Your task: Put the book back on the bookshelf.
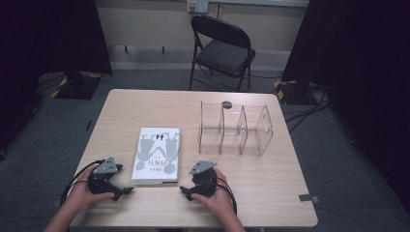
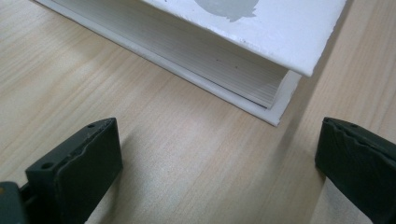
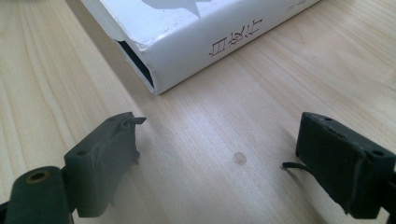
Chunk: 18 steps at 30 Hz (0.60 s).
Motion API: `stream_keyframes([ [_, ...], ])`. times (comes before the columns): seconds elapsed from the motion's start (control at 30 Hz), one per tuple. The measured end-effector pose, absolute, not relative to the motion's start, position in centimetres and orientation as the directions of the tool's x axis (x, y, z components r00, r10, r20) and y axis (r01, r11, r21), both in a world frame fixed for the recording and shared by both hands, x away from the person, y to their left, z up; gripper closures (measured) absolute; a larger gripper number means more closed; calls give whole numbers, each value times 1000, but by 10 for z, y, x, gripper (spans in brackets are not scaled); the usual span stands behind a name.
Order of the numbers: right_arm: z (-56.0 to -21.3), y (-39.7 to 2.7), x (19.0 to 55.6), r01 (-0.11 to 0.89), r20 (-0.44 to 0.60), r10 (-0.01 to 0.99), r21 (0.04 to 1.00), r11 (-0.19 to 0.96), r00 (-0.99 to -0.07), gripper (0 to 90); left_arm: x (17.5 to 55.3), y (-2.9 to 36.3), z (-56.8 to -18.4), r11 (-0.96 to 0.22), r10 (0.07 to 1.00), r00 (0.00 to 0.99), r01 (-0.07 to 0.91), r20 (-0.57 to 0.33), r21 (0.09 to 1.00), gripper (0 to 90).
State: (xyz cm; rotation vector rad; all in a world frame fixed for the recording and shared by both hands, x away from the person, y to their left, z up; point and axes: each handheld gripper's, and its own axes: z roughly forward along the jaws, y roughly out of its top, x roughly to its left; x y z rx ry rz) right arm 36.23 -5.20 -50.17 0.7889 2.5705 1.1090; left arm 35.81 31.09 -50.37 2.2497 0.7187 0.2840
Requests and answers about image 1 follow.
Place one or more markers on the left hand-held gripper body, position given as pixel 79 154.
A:
pixel 104 167

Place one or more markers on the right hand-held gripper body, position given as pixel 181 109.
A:
pixel 203 180

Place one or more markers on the white book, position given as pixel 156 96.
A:
pixel 158 151

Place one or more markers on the clear acrylic book rack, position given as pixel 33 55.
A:
pixel 232 135

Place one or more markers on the person's right hand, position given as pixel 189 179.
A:
pixel 222 201

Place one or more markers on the person's left hand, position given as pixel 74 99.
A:
pixel 80 198

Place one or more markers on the small black floor strip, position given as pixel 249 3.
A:
pixel 88 125

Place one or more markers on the black round table grommet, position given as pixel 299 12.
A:
pixel 227 104

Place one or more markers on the black yellow-striped stand base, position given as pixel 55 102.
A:
pixel 293 93
pixel 77 85

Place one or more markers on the black folding chair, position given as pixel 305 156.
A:
pixel 225 54

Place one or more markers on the black curtain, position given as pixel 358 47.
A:
pixel 48 32
pixel 370 64

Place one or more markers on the white wall power outlet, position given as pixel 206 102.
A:
pixel 197 5

